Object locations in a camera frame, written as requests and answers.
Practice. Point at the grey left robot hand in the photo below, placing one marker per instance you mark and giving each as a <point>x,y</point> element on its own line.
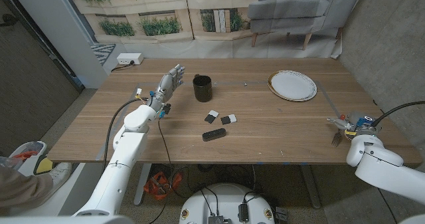
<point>167,84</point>

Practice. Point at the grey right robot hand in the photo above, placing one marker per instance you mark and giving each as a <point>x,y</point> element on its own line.
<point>360,126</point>

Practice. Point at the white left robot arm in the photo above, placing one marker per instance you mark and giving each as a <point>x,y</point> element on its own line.
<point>123,161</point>

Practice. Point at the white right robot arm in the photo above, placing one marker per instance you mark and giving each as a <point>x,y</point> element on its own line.
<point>378,167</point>

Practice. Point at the black cup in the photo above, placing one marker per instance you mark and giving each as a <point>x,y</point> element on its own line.
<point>202,89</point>

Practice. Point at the black TV remote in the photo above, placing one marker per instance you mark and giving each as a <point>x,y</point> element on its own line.
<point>214,135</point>

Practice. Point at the white paper plate gold rim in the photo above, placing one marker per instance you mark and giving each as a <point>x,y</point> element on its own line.
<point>292,86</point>

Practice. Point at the white power strip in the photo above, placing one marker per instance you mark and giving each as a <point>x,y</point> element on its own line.
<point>129,58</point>

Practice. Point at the black and white card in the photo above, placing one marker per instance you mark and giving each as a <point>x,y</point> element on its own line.
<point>211,117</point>
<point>228,119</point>

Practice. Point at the printed room backdrop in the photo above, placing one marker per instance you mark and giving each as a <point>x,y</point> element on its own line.
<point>216,48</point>

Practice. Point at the grey table leg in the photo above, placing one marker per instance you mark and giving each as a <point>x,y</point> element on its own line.
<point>312,187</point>

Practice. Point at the orange tool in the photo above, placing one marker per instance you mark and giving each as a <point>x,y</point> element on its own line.
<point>156,185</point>

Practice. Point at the white table leg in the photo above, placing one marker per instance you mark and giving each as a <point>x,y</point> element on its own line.
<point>142,184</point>

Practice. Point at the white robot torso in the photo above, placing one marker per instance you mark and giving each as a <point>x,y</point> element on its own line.
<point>225,197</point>

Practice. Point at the white shoe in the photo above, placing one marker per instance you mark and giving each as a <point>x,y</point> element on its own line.
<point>59,174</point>

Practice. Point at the black box on torso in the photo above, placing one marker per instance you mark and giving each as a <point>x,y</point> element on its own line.
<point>243,212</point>

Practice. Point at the yellow object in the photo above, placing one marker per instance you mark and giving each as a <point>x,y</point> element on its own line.
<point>44,165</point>

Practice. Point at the white bin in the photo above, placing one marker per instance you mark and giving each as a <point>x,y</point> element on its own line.
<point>28,161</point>

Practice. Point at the person in brown clothes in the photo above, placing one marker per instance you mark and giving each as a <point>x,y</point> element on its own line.
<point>20,190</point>

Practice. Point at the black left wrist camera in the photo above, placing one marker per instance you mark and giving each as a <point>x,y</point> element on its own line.
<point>166,108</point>

